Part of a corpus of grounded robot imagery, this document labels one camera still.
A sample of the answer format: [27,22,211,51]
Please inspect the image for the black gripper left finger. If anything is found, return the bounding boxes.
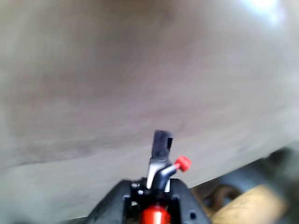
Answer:
[89,179,133,224]

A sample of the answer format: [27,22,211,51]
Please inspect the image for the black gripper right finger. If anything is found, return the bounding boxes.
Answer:
[171,178,212,224]

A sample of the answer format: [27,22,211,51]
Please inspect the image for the black lego figure red helmet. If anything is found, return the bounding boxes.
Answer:
[129,129,192,224]

